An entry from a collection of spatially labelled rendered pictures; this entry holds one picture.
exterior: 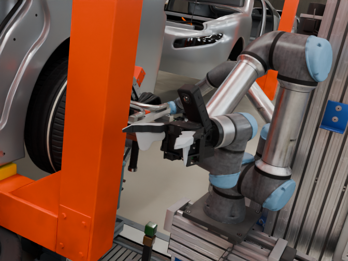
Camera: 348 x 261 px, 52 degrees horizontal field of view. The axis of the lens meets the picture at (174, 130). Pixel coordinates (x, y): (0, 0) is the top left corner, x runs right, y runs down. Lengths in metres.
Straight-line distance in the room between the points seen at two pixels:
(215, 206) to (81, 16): 0.76
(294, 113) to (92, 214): 0.75
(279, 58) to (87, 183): 0.75
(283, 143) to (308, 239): 0.44
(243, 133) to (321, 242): 0.66
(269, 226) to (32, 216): 0.91
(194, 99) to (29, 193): 0.94
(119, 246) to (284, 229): 1.21
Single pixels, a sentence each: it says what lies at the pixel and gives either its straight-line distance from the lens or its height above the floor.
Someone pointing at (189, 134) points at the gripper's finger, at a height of 1.25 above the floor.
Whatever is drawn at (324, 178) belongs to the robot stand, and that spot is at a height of 1.02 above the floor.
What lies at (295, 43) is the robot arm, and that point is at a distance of 1.06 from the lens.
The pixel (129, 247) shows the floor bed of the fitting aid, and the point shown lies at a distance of 2.33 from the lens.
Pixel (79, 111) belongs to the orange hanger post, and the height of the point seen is 1.11.
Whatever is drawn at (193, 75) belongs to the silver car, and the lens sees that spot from 4.29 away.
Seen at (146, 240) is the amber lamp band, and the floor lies 0.60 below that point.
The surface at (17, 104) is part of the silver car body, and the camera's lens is 1.62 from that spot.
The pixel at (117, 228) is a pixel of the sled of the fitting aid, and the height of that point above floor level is 0.15.
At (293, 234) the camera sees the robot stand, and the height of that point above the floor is 0.77.
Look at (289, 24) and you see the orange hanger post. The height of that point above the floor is 1.57.
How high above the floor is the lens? 1.46
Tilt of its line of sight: 18 degrees down
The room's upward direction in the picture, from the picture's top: 10 degrees clockwise
